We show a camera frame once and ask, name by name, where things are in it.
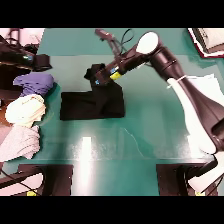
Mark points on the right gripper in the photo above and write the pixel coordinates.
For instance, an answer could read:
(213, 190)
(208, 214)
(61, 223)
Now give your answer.
(104, 76)

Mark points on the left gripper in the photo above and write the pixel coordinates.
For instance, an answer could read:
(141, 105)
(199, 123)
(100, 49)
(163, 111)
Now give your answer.
(42, 62)

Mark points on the black garment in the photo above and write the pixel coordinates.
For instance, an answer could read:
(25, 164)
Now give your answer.
(90, 105)

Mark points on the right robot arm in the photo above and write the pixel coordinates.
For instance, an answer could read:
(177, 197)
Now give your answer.
(173, 66)

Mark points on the purple garment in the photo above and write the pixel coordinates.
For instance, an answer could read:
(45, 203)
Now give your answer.
(35, 83)

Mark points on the cream garment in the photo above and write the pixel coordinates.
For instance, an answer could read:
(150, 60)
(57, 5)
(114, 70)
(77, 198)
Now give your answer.
(25, 110)

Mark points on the grey garment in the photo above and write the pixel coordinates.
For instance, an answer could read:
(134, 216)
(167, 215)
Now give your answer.
(20, 141)

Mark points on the dark red garment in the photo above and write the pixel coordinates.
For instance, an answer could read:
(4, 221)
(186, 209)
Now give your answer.
(199, 49)

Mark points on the white garment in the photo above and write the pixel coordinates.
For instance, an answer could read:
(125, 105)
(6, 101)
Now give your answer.
(215, 36)
(208, 87)

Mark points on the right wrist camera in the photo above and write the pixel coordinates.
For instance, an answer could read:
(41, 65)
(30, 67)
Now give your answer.
(104, 34)

